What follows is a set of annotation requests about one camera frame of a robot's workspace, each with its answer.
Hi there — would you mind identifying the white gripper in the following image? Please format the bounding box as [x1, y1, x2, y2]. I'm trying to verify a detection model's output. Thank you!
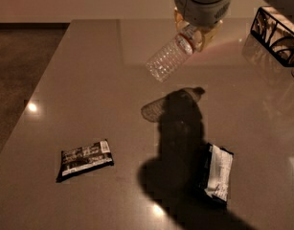
[174, 0, 232, 52]

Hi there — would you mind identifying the clear plastic water bottle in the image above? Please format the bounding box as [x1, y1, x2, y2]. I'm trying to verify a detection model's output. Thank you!
[146, 25, 196, 82]

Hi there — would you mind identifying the blue white snack wrapper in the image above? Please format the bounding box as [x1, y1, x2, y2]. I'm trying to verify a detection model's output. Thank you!
[198, 144, 234, 205]

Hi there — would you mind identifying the black snack bar wrapper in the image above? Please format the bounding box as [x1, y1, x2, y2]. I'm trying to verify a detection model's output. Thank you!
[56, 140, 114, 183]

